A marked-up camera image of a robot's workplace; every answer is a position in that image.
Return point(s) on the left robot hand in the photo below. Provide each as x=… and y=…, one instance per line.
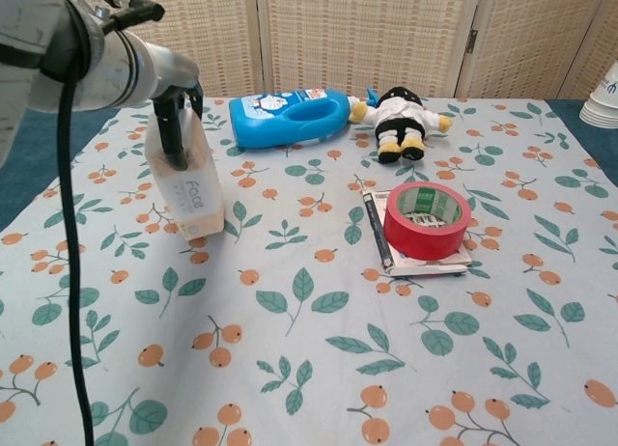
x=171, y=74

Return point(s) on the white tissue pack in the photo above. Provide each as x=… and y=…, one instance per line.
x=193, y=195

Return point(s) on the blue detergent bottle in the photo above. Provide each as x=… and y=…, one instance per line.
x=261, y=125

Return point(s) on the woven folding screen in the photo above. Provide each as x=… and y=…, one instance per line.
x=338, y=36

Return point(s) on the dark blue table cover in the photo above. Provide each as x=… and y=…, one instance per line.
x=29, y=175

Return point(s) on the black and white plush doll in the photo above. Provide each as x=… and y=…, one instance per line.
x=401, y=118

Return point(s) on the thin paperback book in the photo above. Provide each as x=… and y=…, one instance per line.
x=381, y=243

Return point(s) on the floral tablecloth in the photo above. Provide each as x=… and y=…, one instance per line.
x=314, y=320

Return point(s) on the red tape roll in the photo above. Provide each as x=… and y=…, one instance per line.
x=410, y=243

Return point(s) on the stack of white paper cups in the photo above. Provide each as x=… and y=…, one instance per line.
x=603, y=108

